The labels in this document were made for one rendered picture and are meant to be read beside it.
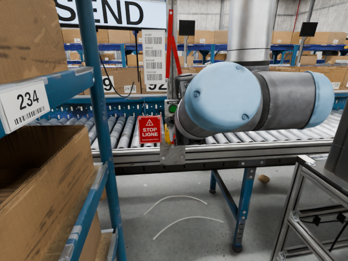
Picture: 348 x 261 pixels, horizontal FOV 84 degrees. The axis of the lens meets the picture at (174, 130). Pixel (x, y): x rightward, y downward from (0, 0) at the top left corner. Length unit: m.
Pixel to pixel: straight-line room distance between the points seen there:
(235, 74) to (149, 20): 0.68
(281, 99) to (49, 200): 0.33
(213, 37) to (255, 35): 5.75
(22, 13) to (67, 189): 0.23
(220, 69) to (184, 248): 1.30
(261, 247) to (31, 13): 1.54
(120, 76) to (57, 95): 1.18
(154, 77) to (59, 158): 0.57
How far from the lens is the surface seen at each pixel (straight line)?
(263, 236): 1.63
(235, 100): 0.26
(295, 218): 1.14
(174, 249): 1.45
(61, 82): 0.27
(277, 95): 0.30
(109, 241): 0.57
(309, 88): 0.33
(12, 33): 0.28
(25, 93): 0.20
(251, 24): 0.43
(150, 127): 0.85
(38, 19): 0.33
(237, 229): 1.37
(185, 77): 0.76
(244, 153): 1.02
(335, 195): 0.93
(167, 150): 0.91
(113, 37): 6.02
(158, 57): 0.80
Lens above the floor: 1.17
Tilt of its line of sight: 22 degrees down
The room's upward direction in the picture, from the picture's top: straight up
